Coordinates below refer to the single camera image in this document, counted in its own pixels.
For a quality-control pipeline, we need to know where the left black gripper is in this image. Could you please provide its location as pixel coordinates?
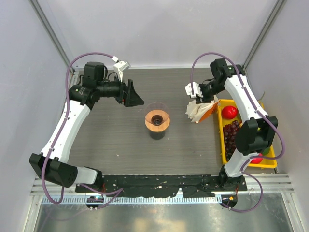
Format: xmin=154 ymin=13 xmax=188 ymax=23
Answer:
xmin=97 ymin=72 xmax=144 ymax=106

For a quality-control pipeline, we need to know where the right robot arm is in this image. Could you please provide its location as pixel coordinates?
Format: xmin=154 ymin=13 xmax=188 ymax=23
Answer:
xmin=194 ymin=58 xmax=278 ymax=190

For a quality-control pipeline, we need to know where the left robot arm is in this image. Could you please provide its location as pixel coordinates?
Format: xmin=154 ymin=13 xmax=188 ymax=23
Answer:
xmin=29 ymin=61 xmax=144 ymax=192

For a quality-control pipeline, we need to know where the white coffee filter stack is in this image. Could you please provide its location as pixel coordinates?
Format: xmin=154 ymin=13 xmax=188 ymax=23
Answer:
xmin=185 ymin=96 xmax=219 ymax=123

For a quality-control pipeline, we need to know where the red apple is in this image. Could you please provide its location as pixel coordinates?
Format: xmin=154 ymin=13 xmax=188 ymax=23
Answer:
xmin=222 ymin=106 xmax=238 ymax=119

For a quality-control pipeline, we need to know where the dark red grape bunch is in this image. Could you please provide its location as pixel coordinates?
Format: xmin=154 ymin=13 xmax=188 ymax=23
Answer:
xmin=223 ymin=120 xmax=240 ymax=157

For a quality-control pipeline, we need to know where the red pepper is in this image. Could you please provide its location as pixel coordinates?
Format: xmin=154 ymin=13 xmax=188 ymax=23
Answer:
xmin=251 ymin=155 xmax=263 ymax=164

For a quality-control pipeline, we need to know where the dark green fruit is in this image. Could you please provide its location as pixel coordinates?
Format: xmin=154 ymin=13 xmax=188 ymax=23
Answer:
xmin=261 ymin=147 xmax=270 ymax=156

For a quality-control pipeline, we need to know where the yellow plastic tray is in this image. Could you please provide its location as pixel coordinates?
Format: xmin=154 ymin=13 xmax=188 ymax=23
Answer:
xmin=217 ymin=99 xmax=278 ymax=169

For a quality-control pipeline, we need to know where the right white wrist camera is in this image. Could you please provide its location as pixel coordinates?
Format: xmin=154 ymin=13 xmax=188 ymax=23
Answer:
xmin=184 ymin=82 xmax=203 ymax=99

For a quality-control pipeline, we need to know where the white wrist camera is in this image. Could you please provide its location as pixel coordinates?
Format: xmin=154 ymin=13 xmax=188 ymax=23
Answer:
xmin=112 ymin=56 xmax=131 ymax=82
xmin=184 ymin=82 xmax=203 ymax=99

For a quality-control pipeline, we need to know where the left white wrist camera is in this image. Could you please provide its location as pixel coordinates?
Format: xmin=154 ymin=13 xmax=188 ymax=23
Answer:
xmin=112 ymin=56 xmax=131 ymax=82

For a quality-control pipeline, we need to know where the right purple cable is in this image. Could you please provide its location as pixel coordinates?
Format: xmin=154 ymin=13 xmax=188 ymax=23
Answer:
xmin=190 ymin=52 xmax=286 ymax=212

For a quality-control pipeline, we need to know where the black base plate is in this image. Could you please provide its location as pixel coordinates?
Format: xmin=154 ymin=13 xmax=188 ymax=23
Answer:
xmin=75 ymin=174 xmax=247 ymax=198

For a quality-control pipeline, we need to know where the aluminium frame rail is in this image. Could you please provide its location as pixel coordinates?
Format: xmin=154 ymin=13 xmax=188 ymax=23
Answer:
xmin=30 ymin=174 xmax=295 ymax=196

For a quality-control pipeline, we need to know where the white slotted cable duct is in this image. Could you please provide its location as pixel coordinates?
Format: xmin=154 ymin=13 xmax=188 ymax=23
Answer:
xmin=41 ymin=195 xmax=222 ymax=204

